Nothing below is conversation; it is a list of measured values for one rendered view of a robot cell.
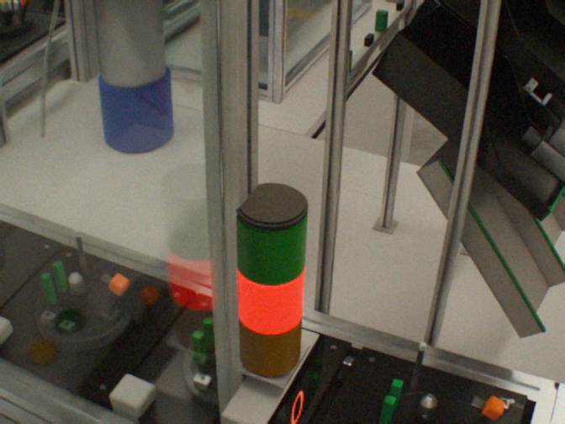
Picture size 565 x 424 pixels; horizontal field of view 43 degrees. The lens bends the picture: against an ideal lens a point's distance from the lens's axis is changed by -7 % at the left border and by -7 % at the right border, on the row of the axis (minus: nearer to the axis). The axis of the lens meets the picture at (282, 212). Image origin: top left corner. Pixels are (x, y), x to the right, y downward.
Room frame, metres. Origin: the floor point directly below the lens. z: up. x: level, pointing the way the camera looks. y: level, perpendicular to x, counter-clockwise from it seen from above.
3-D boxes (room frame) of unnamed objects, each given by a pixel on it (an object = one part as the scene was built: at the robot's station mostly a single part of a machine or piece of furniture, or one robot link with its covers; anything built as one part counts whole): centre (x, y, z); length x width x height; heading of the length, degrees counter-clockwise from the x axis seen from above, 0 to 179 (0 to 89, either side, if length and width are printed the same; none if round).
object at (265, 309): (0.43, 0.01, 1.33); 0.05 x 0.05 x 0.05
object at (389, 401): (0.56, -0.13, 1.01); 0.01 x 0.01 x 0.05; 67
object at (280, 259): (0.43, 0.01, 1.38); 0.05 x 0.05 x 0.05
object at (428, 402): (0.56, -0.18, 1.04); 0.02 x 0.02 x 0.03
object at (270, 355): (0.43, 0.01, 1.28); 0.05 x 0.05 x 0.05
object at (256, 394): (0.43, 0.01, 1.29); 0.12 x 0.05 x 0.25; 157
